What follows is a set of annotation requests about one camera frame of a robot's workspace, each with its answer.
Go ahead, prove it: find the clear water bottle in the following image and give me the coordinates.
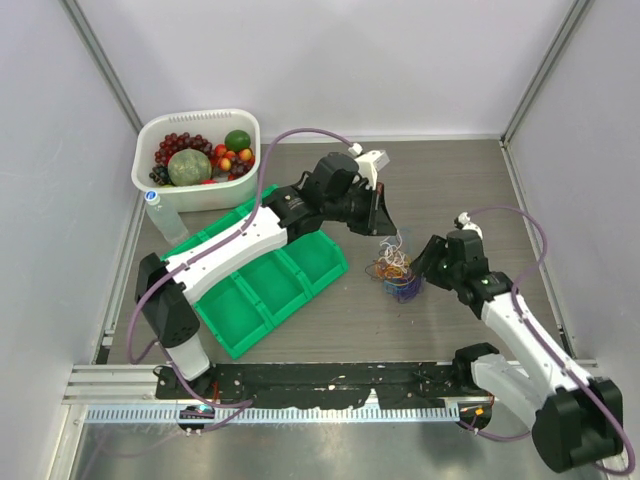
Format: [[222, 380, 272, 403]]
[[144, 190, 189, 246]]

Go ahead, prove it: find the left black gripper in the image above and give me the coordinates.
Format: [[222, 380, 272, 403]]
[[324, 181, 397, 237]]

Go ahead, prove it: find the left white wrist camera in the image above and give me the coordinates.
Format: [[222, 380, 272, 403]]
[[355, 150, 390, 189]]

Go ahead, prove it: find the green compartment tray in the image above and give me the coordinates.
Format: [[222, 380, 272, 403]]
[[173, 207, 348, 360]]

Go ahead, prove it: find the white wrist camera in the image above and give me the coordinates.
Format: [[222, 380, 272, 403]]
[[454, 211, 484, 239], [355, 150, 390, 189]]

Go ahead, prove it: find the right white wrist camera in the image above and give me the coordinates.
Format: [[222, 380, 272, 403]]
[[454, 211, 484, 239]]

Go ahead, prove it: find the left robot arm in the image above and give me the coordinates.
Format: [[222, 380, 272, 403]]
[[136, 150, 397, 399]]

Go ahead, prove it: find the white plastic basket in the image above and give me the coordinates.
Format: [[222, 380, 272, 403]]
[[131, 109, 261, 212]]

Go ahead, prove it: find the green lime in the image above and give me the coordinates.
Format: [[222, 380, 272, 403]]
[[224, 129, 251, 152]]

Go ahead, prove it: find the purple thin cable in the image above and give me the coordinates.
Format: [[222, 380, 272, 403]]
[[389, 274, 425, 305]]

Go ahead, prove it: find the dark grape bunch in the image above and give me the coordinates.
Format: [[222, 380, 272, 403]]
[[148, 164, 172, 186]]

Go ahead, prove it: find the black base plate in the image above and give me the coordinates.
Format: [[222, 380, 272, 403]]
[[154, 360, 501, 409]]

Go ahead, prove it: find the red yellow cherries bunch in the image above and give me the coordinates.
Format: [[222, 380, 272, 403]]
[[210, 144, 255, 182]]

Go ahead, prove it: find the red grape bunch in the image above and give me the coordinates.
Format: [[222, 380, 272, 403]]
[[154, 132, 214, 166]]

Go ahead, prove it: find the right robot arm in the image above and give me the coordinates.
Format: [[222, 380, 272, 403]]
[[411, 230, 624, 473]]

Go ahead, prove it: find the white slotted cable duct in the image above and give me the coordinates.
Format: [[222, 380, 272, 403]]
[[85, 403, 460, 425]]

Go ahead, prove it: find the green melon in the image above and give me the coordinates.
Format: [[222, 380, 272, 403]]
[[167, 149, 212, 187]]

